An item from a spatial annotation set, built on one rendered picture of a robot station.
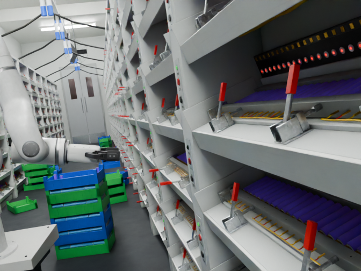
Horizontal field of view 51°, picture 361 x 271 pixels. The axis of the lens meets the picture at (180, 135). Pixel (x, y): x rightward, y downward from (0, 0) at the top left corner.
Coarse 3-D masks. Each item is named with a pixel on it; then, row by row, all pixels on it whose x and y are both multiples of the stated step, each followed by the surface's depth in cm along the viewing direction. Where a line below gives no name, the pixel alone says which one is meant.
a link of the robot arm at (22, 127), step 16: (0, 80) 113; (16, 80) 115; (0, 96) 113; (16, 96) 113; (16, 112) 109; (32, 112) 111; (16, 128) 106; (32, 128) 108; (16, 144) 106; (32, 144) 107; (32, 160) 107
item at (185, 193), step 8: (184, 144) 158; (168, 152) 157; (176, 152) 158; (184, 152) 158; (160, 160) 156; (168, 160) 155; (160, 168) 156; (168, 176) 137; (176, 176) 132; (176, 184) 122; (176, 192) 129; (184, 192) 109; (184, 200) 115; (192, 200) 97; (192, 208) 104
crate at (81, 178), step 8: (64, 176) 228; (72, 176) 228; (80, 176) 208; (88, 176) 208; (96, 176) 208; (104, 176) 226; (48, 184) 208; (56, 184) 208; (64, 184) 208; (72, 184) 208; (80, 184) 208; (88, 184) 208
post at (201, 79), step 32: (192, 0) 85; (224, 0) 86; (256, 32) 89; (192, 64) 86; (224, 64) 87; (256, 64) 89; (192, 96) 86; (224, 160) 89; (192, 192) 96; (224, 256) 90
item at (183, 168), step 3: (171, 159) 151; (174, 159) 149; (171, 162) 152; (174, 162) 143; (177, 162) 140; (180, 162) 138; (177, 165) 138; (180, 165) 134; (183, 165) 132; (177, 168) 137; (180, 168) 134; (183, 168) 127; (186, 168) 125; (180, 171) 131; (183, 171) 130; (186, 171) 123
